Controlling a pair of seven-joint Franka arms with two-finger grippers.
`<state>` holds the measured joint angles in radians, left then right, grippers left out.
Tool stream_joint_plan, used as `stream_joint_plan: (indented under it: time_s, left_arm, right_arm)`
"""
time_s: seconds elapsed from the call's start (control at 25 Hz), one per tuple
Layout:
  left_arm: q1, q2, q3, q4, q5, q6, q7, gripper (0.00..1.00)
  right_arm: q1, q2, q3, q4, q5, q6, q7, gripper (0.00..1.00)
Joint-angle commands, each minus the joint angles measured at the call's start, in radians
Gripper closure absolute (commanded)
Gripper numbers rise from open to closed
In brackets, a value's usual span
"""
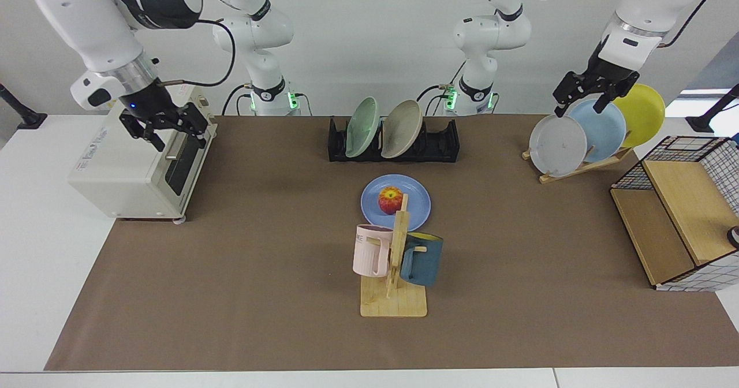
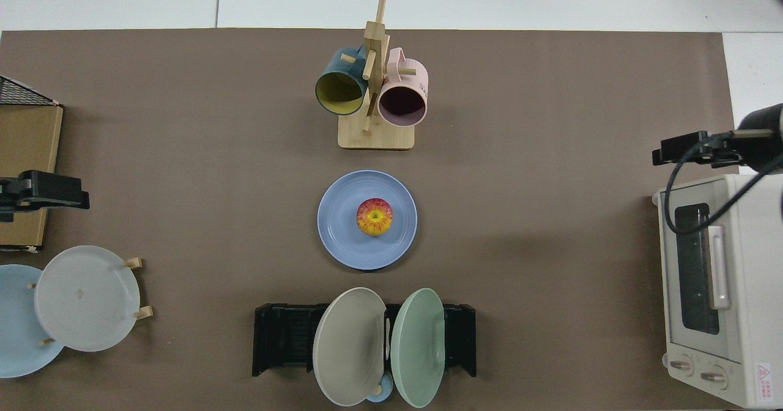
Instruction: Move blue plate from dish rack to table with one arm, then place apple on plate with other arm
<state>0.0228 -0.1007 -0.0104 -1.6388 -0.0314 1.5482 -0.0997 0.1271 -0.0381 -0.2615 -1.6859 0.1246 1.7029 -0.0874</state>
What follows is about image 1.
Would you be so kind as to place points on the pale toaster oven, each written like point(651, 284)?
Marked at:
point(115, 171)

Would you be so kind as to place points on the brown table cloth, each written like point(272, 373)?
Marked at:
point(519, 261)

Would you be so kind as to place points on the yellow plate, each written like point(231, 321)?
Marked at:
point(645, 116)

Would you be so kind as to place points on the small dark-rimmed round object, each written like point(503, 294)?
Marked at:
point(734, 237)

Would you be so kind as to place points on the grey plate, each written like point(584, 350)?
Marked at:
point(557, 148)

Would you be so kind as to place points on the wooden cup stand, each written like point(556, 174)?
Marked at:
point(398, 304)

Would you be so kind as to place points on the light blue plate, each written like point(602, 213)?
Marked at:
point(606, 134)

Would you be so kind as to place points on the pale green plate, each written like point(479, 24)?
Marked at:
point(362, 127)

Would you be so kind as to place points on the beige plate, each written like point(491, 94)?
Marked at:
point(402, 129)

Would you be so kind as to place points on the pink cup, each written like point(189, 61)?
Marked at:
point(366, 255)

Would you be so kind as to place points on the black pole stand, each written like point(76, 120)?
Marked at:
point(701, 124)
point(29, 120)

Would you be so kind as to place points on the red yellow apple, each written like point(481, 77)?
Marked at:
point(389, 201)

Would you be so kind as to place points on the wooden plate stand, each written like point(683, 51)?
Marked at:
point(577, 169)

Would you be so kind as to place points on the dark teal cup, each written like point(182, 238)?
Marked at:
point(426, 261)

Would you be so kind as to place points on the black dish rack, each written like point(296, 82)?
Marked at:
point(444, 142)

